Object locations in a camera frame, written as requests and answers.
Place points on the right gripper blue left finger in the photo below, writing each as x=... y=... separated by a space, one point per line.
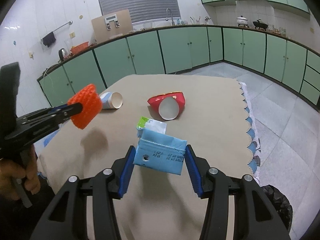
x=126 y=172

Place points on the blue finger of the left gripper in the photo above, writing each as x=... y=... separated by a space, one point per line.
x=61 y=116
x=57 y=108

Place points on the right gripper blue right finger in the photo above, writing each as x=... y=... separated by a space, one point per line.
x=193 y=170

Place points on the orange foam net sleeve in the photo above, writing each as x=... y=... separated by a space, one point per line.
x=91 y=105

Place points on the light blue milk carton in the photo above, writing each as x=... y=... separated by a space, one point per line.
x=160 y=152

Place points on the blue and white paper cup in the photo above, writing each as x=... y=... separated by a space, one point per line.
x=111 y=100

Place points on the red paper cup gold print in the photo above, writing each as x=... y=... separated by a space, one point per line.
x=169 y=106

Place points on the black trash bin with bag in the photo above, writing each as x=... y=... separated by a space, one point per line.
x=281 y=204

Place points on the green lower kitchen cabinets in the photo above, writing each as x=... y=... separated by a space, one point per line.
x=172 y=50

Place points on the person's left hand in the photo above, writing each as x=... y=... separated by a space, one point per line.
x=10 y=170

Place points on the steel electric kettle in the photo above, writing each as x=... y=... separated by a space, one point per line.
x=63 y=54

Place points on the orange plastic basket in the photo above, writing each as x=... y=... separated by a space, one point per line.
x=79 y=48

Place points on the cardboard sheet with scale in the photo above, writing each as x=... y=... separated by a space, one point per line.
x=112 y=25

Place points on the chrome sink faucet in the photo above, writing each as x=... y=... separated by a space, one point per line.
x=169 y=16

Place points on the white cooking pot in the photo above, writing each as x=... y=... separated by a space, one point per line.
x=242 y=22

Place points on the black wok on stove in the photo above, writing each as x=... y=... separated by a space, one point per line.
x=259 y=24

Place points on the dark towel on rail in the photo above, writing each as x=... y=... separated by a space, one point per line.
x=49 y=39

